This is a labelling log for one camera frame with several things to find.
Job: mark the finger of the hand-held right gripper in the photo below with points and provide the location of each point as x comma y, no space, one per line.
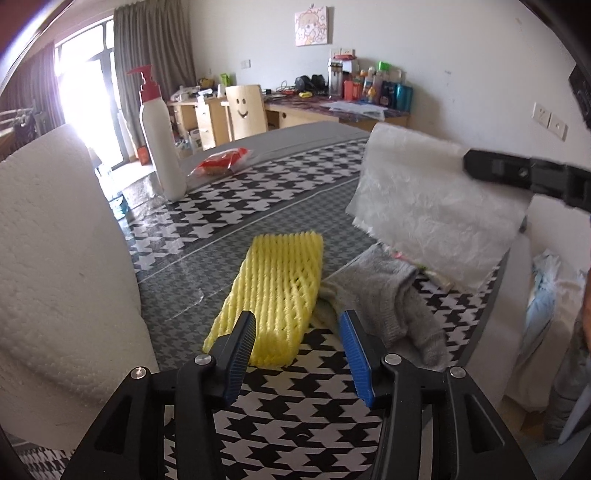
508,168

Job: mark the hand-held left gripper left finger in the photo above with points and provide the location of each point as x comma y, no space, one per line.
240,360

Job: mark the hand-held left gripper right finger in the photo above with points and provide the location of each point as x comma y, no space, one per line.
355,357

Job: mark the grey sock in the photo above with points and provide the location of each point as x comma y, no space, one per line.
392,304

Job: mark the yellow foam fruit net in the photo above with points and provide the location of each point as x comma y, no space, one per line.
272,295

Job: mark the white plastic bag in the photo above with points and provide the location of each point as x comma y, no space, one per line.
429,207

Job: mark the white foam box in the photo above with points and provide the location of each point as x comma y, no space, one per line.
60,277

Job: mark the light blue plastic bag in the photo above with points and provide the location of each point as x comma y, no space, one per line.
545,300

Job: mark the group of toiletry bottles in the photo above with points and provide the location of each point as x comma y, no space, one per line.
383,90

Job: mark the printed paper sheets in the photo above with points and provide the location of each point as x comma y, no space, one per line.
355,109

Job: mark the steel thermos flask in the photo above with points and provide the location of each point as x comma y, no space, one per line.
336,78

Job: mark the red snack packet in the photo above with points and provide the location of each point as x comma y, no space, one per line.
219,162

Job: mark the person's grey clothing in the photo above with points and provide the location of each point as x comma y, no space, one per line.
575,369

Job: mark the wooden desk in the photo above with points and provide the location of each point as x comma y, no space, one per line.
300,113

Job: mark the black headphones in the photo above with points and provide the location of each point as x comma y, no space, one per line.
310,83

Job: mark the orange red box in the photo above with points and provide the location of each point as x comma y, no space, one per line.
143,156

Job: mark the white pump bottle red top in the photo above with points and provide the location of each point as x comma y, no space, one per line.
161,147

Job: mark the wooden chair with smiley face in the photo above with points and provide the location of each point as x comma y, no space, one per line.
247,113

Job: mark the green carton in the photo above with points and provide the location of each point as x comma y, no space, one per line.
224,79

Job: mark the glass balcony door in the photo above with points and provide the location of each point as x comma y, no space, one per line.
87,83

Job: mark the brown curtain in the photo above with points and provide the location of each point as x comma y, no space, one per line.
157,46
41,92

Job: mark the double wall socket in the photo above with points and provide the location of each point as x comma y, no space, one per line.
549,121

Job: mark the white wall socket pair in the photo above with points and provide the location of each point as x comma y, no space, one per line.
347,51

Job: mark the pink cartoon wall picture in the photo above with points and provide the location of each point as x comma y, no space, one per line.
311,26

